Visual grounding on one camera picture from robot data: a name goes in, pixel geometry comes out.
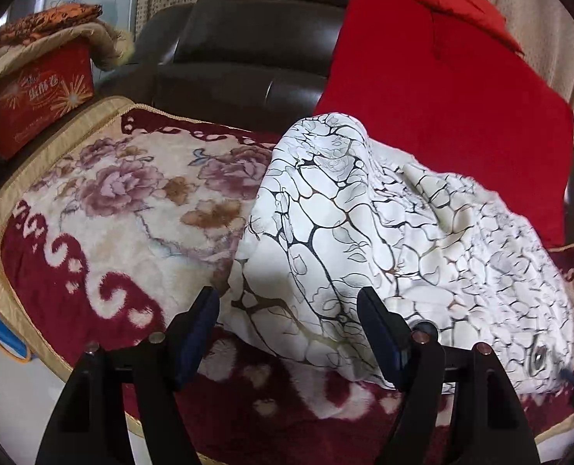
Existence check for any white black-patterned coat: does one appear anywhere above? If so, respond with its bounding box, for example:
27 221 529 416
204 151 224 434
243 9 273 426
226 112 574 395

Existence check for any floral red beige blanket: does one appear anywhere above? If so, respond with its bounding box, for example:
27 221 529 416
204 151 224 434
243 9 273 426
0 96 574 465

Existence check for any dark brown leather sofa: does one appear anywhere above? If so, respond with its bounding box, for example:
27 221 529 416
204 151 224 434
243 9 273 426
90 0 574 248

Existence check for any large red cushion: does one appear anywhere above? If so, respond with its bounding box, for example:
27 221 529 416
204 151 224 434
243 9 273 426
312 0 574 250

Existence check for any orange black patterned cloth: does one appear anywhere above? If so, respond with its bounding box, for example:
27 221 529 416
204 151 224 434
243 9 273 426
0 2 105 50

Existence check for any red cardboard box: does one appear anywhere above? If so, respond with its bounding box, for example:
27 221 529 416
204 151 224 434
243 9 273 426
0 41 97 160

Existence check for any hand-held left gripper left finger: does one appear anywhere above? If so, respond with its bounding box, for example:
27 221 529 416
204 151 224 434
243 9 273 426
35 286 221 465

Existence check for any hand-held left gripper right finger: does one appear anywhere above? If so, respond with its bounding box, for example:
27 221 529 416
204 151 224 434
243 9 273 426
356 287 542 465

